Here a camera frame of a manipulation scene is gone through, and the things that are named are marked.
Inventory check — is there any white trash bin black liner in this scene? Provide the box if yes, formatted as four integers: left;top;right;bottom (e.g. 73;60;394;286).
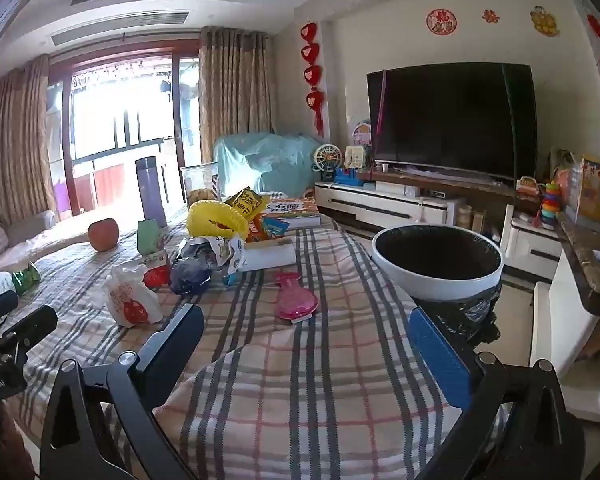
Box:
371;224;504;346

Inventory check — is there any orange blue snack wrapper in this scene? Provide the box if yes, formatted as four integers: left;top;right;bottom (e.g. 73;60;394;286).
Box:
245;212;287;244

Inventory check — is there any ferris wheel toy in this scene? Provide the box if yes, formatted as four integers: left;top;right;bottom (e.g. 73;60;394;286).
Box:
312;144;337;181

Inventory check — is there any white tissue pack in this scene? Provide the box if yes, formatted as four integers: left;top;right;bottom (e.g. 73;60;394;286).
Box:
240;242;297;272

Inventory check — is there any yellow foam fruit net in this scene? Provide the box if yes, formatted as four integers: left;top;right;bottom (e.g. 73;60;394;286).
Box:
186;200;251;238

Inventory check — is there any white teal wrapper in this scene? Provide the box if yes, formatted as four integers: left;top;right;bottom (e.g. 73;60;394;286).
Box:
205;234;246;287

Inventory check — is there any round red paper decal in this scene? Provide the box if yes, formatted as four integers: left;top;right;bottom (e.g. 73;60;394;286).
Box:
426;8;457;36

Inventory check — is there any pink toy case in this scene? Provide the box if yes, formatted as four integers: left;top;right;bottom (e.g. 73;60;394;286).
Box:
552;165;573;196

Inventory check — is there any red snack bag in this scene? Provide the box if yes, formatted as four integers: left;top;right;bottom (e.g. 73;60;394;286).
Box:
144;264;173;290

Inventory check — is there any yellow snack bag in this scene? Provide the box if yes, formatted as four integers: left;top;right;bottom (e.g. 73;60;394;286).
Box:
224;187;267;221

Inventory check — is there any purple thermos bottle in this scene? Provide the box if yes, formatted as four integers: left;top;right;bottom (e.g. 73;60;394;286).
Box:
135;156;168;228

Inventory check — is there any green drink carton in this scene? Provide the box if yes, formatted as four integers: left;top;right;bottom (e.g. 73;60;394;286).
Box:
136;219;171;267

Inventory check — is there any house shaped wall sticker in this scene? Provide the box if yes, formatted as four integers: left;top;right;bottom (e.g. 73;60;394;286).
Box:
350;120;373;148

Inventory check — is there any white plastic bag red print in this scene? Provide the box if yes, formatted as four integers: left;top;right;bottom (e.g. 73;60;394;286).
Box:
103;263;165;329

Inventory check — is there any colourful children's book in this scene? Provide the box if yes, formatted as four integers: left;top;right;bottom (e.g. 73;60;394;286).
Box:
260;197;323;231

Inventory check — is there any clear snack container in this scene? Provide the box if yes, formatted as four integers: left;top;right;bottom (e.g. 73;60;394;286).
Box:
181;161;220;206

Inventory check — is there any brown sliding door frame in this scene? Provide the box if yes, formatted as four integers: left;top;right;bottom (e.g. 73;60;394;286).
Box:
47;40;201;216

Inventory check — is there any yellow figure wall decal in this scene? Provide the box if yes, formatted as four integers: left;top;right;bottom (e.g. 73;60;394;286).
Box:
530;6;561;37

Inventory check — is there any beige curtain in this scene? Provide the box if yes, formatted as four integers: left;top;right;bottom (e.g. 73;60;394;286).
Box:
0;55;56;221
198;26;273;136

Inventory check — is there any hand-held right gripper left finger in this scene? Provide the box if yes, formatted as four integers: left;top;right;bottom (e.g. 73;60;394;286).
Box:
39;302;206;480

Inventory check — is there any pink thin stick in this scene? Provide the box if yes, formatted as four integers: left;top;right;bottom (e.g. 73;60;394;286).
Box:
377;70;387;133

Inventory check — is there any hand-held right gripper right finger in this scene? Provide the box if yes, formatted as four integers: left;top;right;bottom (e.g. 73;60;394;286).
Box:
407;305;588;480

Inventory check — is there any teal covered furniture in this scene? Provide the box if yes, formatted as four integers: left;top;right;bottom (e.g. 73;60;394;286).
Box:
212;132;326;196

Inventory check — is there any rainbow stacking ring toy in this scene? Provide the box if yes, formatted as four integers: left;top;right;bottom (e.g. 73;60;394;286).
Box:
539;181;560;231

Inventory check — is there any white flat box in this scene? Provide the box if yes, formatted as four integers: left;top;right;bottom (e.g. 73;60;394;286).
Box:
375;182;421;196

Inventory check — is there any black television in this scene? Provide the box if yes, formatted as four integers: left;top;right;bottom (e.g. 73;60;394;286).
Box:
366;62;537;181

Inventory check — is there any beige sofa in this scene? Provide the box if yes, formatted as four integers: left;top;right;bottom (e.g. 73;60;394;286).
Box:
0;210;91;276

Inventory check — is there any brown marble sideboard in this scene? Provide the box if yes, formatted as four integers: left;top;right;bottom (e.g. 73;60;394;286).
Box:
530;210;600;426

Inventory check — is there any blue plastic bag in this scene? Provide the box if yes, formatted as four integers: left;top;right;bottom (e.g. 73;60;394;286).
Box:
169;255;215;295

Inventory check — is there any white TV cabinet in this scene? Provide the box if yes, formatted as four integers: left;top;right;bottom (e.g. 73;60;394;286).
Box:
314;167;566;283

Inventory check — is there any green foil wrapper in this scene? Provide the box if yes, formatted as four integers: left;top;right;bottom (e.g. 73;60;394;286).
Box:
11;262;42;293

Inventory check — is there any yellow colourful box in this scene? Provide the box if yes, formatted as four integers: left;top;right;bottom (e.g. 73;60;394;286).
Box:
567;155;600;223

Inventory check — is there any red apple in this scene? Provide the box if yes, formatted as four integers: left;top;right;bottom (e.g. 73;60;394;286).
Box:
87;218;121;252

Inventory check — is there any pink plastic toy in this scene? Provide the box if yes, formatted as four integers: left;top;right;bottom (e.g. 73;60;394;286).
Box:
274;271;319;322

